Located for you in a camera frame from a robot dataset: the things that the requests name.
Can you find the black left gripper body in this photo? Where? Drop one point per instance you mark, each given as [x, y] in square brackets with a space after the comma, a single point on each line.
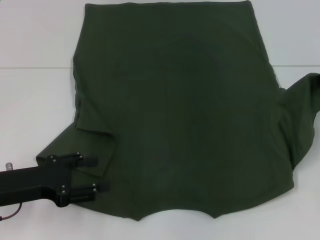
[32, 185]

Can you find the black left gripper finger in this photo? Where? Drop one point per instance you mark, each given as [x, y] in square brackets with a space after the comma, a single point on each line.
[77, 161]
[80, 193]

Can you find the dark green t-shirt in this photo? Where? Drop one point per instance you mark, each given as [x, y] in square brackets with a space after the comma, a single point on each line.
[175, 112]

